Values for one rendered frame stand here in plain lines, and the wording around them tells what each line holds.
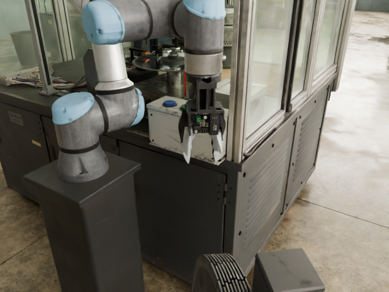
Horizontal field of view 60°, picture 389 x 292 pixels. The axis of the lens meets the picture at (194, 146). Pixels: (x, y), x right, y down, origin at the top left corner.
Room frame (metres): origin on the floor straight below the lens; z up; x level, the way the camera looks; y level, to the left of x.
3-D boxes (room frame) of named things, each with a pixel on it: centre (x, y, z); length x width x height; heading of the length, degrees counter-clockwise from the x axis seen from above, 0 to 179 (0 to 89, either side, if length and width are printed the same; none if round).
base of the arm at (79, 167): (0.90, 0.34, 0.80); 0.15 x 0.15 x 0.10
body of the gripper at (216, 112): (0.66, -0.02, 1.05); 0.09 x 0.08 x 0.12; 6
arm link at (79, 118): (0.91, 0.34, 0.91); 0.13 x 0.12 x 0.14; 129
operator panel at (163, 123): (1.05, 0.02, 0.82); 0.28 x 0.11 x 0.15; 57
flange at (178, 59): (1.48, 0.09, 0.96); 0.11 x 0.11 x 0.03
